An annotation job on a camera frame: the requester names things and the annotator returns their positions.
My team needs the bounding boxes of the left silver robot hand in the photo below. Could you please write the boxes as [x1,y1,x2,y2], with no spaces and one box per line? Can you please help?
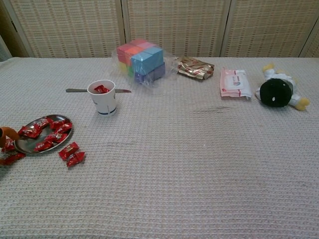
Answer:
[0,126,20,152]

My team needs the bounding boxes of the small steel plate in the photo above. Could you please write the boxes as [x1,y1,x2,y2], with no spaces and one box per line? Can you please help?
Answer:
[13,114,74,154]

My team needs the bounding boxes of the steel butter knife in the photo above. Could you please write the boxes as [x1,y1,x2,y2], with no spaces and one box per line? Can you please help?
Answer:
[65,88,132,94]

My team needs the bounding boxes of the white paper cup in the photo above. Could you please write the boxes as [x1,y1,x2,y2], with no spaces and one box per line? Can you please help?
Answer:
[87,79,117,117]

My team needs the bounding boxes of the brown wooden panel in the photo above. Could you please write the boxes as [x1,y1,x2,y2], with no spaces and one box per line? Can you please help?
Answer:
[0,0,33,63]

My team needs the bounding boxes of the woven folding screen panel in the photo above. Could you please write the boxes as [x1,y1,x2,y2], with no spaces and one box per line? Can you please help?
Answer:
[4,0,127,58]
[122,0,231,58]
[299,23,319,58]
[220,0,319,58]

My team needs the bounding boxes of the bagged coloured foam cubes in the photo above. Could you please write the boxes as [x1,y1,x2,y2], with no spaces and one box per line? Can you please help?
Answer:
[110,38,179,95]

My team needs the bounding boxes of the white woven tablecloth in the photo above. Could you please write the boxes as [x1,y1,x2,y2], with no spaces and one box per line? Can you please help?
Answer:
[0,56,319,239]

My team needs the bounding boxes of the gold foil snack packet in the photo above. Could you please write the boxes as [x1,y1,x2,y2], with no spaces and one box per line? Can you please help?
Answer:
[175,56,215,81]

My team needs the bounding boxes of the pink wet wipes pack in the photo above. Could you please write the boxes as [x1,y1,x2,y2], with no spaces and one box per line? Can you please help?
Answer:
[219,67,252,101]

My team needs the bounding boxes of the black-haired plush doll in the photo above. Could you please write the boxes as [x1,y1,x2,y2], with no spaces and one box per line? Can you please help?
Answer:
[254,62,311,112]

